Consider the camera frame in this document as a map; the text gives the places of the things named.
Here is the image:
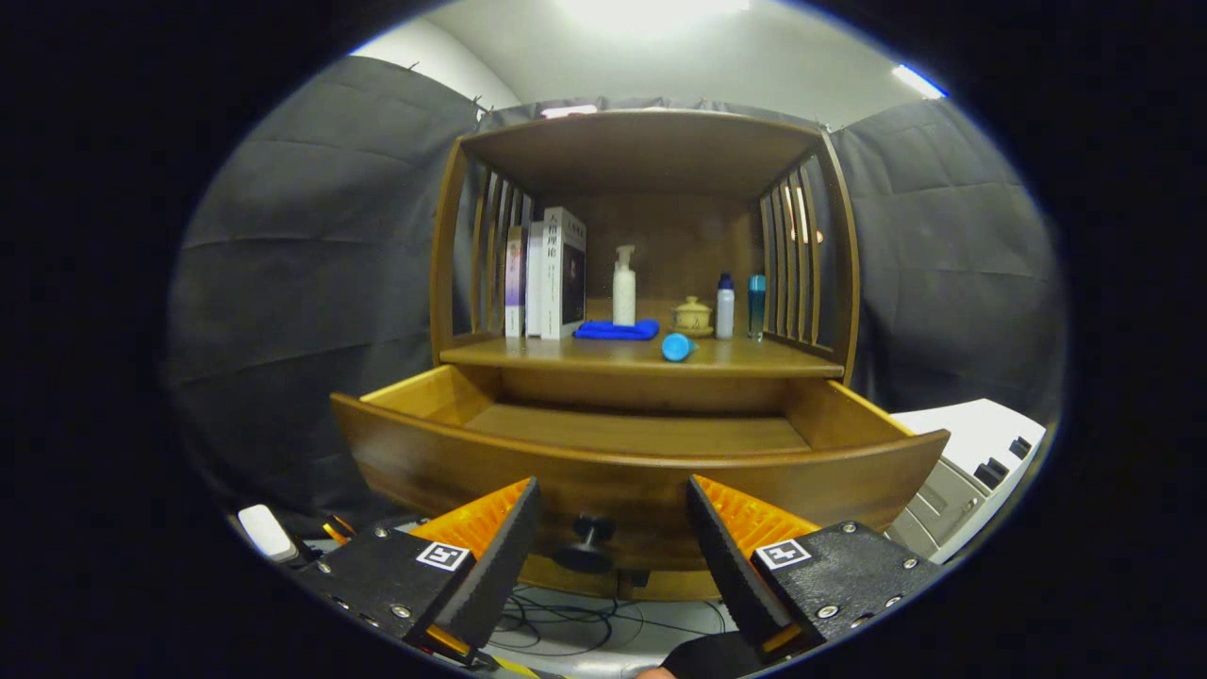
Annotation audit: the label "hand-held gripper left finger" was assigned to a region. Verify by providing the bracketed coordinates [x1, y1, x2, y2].
[292, 476, 543, 666]

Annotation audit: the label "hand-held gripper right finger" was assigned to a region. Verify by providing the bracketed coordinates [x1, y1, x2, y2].
[686, 474, 944, 661]

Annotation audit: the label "black round drawer knob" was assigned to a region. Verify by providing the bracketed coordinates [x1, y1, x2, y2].
[552, 514, 616, 574]

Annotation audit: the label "brown wooden drawer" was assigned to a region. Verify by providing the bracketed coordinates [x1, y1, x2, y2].
[330, 363, 951, 573]

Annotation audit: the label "brown wooden countertop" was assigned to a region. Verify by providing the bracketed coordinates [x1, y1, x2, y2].
[438, 325, 845, 380]

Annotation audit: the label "white drawer unit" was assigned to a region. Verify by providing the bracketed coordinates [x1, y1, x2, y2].
[886, 398, 1048, 565]

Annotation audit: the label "brown wooden cabinet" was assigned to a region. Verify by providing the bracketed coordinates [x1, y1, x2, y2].
[429, 108, 861, 602]

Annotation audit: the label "person's dark sleeve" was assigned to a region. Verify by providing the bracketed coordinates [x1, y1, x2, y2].
[660, 630, 765, 679]

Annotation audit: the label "white power adapter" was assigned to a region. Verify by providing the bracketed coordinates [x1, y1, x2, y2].
[237, 505, 300, 564]

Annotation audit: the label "yellow lidded teacup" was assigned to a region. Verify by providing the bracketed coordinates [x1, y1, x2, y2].
[670, 295, 715, 338]

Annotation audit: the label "blue folded cloth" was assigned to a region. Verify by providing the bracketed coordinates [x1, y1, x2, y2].
[573, 319, 660, 341]

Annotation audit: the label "purple book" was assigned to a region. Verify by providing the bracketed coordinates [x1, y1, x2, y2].
[504, 225, 527, 339]

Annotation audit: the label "thin white book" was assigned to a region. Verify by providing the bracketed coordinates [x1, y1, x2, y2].
[524, 221, 546, 339]

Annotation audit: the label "white pump bottle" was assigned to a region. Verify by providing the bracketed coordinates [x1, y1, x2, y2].
[612, 245, 637, 327]

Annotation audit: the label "white book with portrait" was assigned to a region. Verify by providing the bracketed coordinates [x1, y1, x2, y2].
[541, 207, 587, 340]

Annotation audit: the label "small ceiling light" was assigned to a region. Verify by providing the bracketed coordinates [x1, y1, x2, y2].
[891, 63, 947, 100]

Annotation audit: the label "large ceiling light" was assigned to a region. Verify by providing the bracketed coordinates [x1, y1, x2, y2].
[556, 0, 755, 29]

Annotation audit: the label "black floor cables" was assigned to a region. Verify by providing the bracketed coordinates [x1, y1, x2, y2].
[490, 585, 736, 661]

